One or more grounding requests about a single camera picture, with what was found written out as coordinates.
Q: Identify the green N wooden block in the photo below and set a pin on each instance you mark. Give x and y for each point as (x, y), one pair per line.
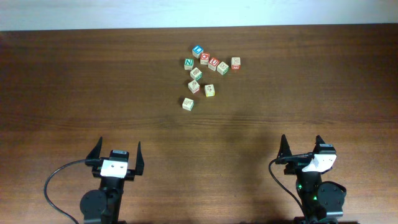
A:
(188, 64)

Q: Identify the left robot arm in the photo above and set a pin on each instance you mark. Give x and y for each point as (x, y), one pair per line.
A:
(102, 205)

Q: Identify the red U wooden block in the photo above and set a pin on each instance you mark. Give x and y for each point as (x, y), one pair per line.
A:
(213, 63)

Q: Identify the red picture wooden block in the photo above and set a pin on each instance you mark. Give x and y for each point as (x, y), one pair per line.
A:
(194, 86)

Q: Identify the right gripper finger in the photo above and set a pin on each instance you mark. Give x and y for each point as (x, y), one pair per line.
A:
(284, 150)
(319, 140)

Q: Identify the green picture wooden block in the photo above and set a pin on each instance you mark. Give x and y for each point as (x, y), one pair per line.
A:
(196, 74)

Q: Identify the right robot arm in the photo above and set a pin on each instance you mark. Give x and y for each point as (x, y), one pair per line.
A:
(320, 201)

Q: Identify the plain picture wooden block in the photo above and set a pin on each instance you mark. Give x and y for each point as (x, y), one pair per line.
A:
(187, 104)

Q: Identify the red C wooden block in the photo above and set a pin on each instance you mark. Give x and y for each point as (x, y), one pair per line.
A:
(204, 58)

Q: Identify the yellow picture wooden block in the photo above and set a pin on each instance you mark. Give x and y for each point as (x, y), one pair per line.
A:
(209, 90)

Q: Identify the red edged picture block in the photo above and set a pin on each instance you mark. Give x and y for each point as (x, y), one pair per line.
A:
(235, 63)

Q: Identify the green edged picture block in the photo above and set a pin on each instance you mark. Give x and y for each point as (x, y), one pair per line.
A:
(222, 68)

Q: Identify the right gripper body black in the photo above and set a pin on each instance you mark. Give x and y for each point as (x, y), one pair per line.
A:
(294, 167)

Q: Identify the blue L wooden block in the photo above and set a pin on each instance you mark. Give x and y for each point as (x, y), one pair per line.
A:
(197, 51)

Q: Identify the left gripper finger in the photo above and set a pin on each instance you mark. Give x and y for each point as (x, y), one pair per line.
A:
(139, 168)
(93, 158)

